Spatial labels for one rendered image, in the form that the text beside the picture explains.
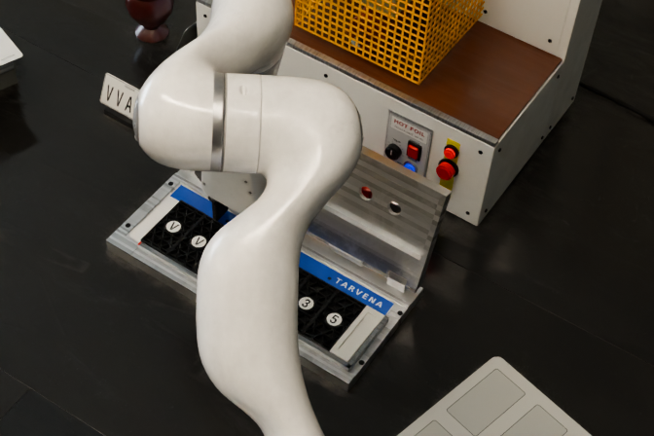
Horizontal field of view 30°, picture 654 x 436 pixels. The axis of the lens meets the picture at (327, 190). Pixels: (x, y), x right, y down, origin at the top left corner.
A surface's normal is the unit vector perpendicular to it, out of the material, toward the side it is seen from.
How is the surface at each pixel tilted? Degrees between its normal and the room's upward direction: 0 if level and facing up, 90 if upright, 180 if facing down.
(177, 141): 72
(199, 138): 67
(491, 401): 0
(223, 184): 90
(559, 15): 90
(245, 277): 30
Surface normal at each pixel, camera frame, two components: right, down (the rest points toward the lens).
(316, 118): 0.14, -0.22
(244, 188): -0.45, 0.63
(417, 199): -0.51, 0.40
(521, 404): 0.05, -0.65
